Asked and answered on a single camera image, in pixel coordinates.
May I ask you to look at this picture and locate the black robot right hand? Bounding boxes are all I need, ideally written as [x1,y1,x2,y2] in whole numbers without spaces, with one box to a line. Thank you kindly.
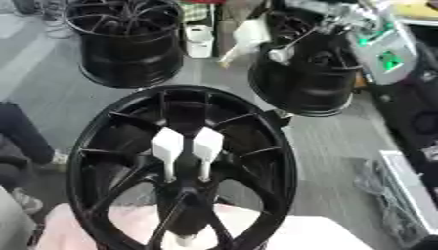
[265,9,356,76]

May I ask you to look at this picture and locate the black wheel rim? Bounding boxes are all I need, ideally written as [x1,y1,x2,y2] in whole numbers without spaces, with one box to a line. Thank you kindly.
[62,0,187,89]
[246,9,365,118]

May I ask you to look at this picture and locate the black spoked wheel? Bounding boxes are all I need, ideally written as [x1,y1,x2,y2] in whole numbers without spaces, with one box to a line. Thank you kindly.
[65,85,300,250]

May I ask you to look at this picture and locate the white plastic bin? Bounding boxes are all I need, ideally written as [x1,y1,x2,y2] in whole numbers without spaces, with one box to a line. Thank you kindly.
[183,24,218,60]

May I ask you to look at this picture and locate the green checked cloth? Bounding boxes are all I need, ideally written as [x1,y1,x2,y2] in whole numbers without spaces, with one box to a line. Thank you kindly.
[179,1,211,24]

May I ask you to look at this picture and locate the person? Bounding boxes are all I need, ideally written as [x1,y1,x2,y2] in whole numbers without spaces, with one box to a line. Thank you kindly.
[0,101,72,216]

